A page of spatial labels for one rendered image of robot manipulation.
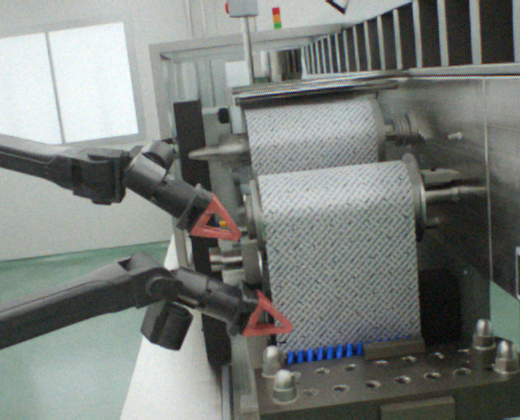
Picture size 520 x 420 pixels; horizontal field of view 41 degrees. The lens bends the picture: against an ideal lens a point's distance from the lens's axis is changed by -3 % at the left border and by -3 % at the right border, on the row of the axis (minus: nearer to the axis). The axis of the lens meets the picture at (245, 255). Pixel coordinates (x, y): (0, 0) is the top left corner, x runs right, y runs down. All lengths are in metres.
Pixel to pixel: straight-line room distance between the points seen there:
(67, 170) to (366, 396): 0.58
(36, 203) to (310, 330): 5.92
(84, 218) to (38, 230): 0.46
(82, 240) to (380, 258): 5.90
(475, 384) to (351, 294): 0.25
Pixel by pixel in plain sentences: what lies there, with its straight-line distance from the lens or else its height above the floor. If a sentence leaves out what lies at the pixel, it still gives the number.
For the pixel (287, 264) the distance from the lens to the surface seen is 1.12.
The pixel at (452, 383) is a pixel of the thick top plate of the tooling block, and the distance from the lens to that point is 1.03.
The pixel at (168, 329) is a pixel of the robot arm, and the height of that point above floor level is 1.11.
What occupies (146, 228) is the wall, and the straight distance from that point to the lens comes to 6.81.
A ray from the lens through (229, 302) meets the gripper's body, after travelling 1.10.
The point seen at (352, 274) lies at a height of 1.15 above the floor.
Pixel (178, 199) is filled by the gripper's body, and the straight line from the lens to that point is 1.12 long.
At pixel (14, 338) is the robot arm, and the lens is 1.03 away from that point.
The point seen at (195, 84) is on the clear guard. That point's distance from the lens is 2.11.
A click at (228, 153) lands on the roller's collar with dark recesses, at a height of 1.33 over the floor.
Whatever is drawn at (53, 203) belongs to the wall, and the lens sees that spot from 6.91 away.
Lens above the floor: 1.47
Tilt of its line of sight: 14 degrees down
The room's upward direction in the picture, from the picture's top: 7 degrees counter-clockwise
